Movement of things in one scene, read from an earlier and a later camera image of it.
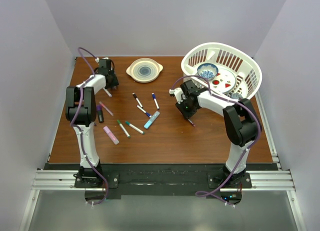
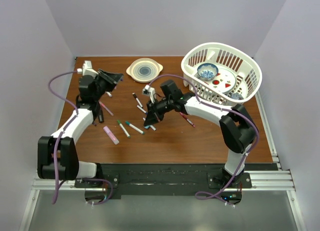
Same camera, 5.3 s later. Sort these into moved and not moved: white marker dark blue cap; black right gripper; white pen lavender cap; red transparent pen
Moved: black right gripper
Not moved: red transparent pen; white marker dark blue cap; white pen lavender cap
